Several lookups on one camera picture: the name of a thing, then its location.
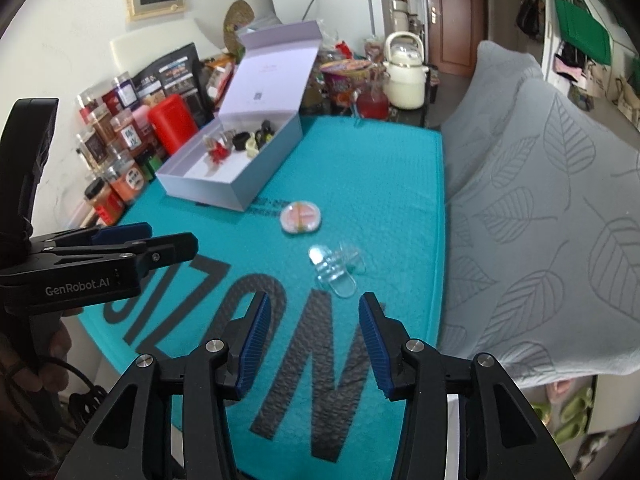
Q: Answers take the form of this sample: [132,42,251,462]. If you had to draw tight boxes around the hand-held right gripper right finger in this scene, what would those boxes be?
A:
[358,291,576,480]

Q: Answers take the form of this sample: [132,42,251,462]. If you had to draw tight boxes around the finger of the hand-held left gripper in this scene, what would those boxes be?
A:
[42,221,153,250]
[45,232,199,278]

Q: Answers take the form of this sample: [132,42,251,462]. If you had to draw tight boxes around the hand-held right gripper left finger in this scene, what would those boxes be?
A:
[52,291,272,480]

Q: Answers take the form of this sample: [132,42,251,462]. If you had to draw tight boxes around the transparent hair clip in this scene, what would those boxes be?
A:
[308,241,364,299]

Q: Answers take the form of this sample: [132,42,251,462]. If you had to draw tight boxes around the red flower hair clip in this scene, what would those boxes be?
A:
[207,137,231,166]

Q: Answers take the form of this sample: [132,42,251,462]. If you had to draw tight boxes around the pink round hair clip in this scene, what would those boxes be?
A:
[280,200,323,235]

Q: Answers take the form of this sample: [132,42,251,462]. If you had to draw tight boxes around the white gift box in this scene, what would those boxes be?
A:
[155,20,323,212]

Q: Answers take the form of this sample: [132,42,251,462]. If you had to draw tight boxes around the person's left hand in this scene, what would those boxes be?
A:
[0,317,72,411]

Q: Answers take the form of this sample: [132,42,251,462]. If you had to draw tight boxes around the cluster of spice jars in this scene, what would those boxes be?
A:
[75,72,166,226]

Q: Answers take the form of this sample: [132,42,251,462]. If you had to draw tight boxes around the red canister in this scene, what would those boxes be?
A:
[146,94,199,157]

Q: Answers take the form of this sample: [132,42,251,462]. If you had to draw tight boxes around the teal printed mat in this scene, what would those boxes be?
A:
[80,115,447,480]

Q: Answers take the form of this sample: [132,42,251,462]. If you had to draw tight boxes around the black snack pouch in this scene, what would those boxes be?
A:
[134,42,216,128]

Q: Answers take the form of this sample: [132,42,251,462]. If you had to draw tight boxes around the red and white snack packets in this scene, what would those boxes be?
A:
[207,66,236,106]

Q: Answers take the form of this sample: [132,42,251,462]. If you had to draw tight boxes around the white foam board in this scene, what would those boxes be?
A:
[110,17,228,76]

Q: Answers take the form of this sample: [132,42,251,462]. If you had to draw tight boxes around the green slipper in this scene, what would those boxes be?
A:
[552,417,588,443]
[560,387,593,421]

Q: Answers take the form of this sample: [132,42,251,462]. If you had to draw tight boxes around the woven round trivet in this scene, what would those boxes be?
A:
[222,0,256,56]

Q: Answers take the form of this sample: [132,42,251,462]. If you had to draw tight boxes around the purple instant noodle bowl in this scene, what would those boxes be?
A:
[320,59,373,108]

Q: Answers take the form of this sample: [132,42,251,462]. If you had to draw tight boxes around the glass with red drink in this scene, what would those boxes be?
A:
[356,72,391,120]

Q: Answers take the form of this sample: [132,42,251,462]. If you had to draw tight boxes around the cream kettle bottle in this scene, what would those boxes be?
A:
[382,31,431,110]

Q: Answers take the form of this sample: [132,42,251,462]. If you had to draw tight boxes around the white fridge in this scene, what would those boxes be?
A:
[268,0,396,43]

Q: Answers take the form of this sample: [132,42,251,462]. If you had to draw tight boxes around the brown door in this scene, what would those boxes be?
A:
[422,0,488,77]

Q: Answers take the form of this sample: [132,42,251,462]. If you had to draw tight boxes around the black hanging bag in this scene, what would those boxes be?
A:
[516,0,543,41]

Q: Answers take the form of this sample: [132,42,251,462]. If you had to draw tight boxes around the green tote bag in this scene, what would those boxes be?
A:
[552,0,613,66]

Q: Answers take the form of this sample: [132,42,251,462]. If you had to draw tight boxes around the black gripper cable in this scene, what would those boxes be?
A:
[37,355,108,423]

